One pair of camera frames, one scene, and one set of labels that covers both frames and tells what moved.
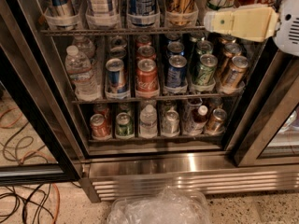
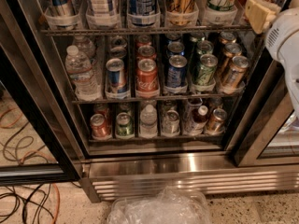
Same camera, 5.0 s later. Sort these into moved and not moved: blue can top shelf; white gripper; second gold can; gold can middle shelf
Moved: white gripper
Not moved: gold can middle shelf; second gold can; blue can top shelf
